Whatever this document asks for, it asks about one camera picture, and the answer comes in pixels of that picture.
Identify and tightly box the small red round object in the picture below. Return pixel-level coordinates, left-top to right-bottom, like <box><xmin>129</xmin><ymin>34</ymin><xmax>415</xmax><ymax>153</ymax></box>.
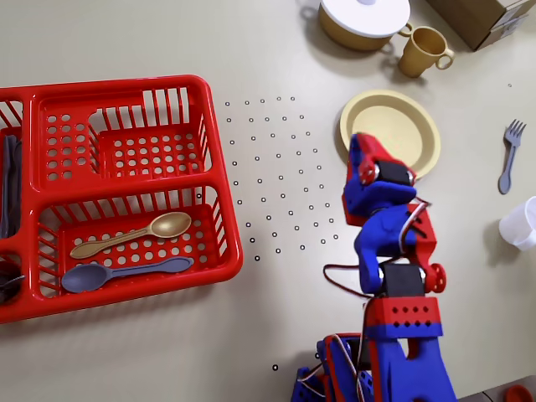
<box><xmin>503</xmin><ymin>384</ymin><xmax>535</xmax><ymax>402</ymax></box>

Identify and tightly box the tan plastic plate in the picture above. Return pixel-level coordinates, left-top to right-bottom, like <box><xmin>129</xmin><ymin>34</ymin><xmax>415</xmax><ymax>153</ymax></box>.
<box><xmin>338</xmin><ymin>90</ymin><xmax>441</xmax><ymax>182</ymax></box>

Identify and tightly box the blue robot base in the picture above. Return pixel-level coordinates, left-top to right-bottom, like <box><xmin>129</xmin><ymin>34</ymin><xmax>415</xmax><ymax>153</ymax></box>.
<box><xmin>291</xmin><ymin>332</ymin><xmax>374</xmax><ymax>402</ymax></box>

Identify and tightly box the white plastic cup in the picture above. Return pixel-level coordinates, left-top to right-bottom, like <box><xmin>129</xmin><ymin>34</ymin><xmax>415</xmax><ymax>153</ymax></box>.
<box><xmin>497</xmin><ymin>195</ymin><xmax>536</xmax><ymax>251</ymax></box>

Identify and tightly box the blue gripper body black servo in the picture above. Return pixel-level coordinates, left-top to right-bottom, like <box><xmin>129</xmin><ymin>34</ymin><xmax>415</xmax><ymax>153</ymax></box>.
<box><xmin>342</xmin><ymin>160</ymin><xmax>419</xmax><ymax>226</ymax></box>

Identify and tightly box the grey-blue plastic knife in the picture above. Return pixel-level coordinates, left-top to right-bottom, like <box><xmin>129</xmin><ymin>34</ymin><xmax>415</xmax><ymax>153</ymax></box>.
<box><xmin>0</xmin><ymin>134</ymin><xmax>23</xmax><ymax>240</ymax></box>

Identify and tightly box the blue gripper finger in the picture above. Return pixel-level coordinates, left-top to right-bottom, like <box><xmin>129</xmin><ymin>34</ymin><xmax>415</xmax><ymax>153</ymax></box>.
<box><xmin>343</xmin><ymin>135</ymin><xmax>365</xmax><ymax>198</ymax></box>

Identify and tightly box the tan plastic pot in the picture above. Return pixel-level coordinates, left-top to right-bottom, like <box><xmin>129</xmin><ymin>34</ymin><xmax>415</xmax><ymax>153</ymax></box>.
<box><xmin>299</xmin><ymin>0</ymin><xmax>414</xmax><ymax>53</ymax></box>

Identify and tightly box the white red gripper servo cable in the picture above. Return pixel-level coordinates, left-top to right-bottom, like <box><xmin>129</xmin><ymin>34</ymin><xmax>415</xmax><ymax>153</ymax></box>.
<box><xmin>396</xmin><ymin>198</ymin><xmax>432</xmax><ymax>255</ymax></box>

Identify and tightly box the grey-blue plastic fork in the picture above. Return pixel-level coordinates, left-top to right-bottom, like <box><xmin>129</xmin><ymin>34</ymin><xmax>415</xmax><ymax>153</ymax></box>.
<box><xmin>497</xmin><ymin>119</ymin><xmax>528</xmax><ymax>196</ymax></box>

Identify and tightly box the red plastic dish rack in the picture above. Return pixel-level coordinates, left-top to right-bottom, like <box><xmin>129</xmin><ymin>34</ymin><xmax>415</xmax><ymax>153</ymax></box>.
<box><xmin>0</xmin><ymin>74</ymin><xmax>245</xmax><ymax>326</ymax></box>

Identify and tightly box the tan plastic cup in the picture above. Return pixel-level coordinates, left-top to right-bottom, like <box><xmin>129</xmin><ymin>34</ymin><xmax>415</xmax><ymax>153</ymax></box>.
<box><xmin>397</xmin><ymin>25</ymin><xmax>456</xmax><ymax>79</ymax></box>

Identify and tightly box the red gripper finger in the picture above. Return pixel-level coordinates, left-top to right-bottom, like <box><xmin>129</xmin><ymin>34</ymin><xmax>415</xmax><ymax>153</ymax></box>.
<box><xmin>353</xmin><ymin>133</ymin><xmax>395</xmax><ymax>186</ymax></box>

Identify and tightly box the white pot lid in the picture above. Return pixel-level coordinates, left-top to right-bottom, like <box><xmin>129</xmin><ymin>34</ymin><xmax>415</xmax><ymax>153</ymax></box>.
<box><xmin>319</xmin><ymin>0</ymin><xmax>411</xmax><ymax>39</ymax></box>

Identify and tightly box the grey-blue plastic spoon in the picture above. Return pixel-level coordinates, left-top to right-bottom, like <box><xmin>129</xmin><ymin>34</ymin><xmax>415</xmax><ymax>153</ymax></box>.
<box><xmin>60</xmin><ymin>256</ymin><xmax>195</xmax><ymax>294</ymax></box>

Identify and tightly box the dark red arm cable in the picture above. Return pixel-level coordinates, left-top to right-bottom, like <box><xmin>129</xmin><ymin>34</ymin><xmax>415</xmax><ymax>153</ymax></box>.
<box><xmin>322</xmin><ymin>263</ymin><xmax>374</xmax><ymax>301</ymax></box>

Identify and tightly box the tan plastic spoon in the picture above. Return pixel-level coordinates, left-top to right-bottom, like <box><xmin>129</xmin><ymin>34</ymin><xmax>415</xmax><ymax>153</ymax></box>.
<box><xmin>69</xmin><ymin>211</ymin><xmax>193</xmax><ymax>260</ymax></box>

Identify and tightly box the dark grey plastic cutlery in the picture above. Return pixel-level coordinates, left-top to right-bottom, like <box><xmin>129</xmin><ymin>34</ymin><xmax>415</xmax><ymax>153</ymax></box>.
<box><xmin>0</xmin><ymin>261</ymin><xmax>26</xmax><ymax>303</ymax></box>

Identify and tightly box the brown cardboard box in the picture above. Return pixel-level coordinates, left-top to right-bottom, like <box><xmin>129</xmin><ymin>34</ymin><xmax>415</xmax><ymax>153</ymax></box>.
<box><xmin>425</xmin><ymin>0</ymin><xmax>536</xmax><ymax>52</ymax></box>

